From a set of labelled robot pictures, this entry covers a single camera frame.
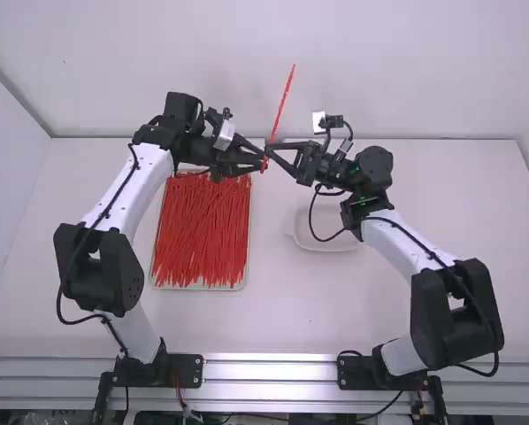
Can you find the row of orange cable ties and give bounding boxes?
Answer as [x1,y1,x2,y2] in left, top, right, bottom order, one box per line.
[151,172,253,289]

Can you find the black cable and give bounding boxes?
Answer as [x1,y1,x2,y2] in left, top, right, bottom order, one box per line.
[340,118,355,154]
[307,183,350,243]
[55,282,104,327]
[461,349,501,378]

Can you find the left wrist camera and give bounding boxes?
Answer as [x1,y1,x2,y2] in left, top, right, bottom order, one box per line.
[214,121,238,152]

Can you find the silver rails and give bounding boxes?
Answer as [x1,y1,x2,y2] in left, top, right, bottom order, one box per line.
[0,352,529,420]

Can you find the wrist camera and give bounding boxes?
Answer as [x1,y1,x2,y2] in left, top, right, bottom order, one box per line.
[310,110,344,135]
[214,121,238,152]

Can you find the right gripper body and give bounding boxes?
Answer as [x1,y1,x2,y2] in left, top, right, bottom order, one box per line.
[295,140,332,189]

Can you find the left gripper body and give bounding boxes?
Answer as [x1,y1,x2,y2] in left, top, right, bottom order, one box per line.
[200,132,243,182]

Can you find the orange cable tie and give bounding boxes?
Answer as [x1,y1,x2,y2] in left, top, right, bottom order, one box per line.
[262,64,297,174]

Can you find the white dish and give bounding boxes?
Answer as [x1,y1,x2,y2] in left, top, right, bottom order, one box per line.
[284,203,363,253]

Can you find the pale tray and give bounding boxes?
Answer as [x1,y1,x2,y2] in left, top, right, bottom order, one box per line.
[149,170,255,293]

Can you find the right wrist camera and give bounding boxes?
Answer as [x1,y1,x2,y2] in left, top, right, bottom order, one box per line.
[310,110,344,135]

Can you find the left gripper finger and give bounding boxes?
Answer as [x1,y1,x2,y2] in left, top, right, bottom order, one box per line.
[233,135,268,161]
[223,153,268,174]

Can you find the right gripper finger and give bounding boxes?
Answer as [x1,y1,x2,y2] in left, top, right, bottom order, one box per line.
[268,140,312,160]
[271,151,305,181]

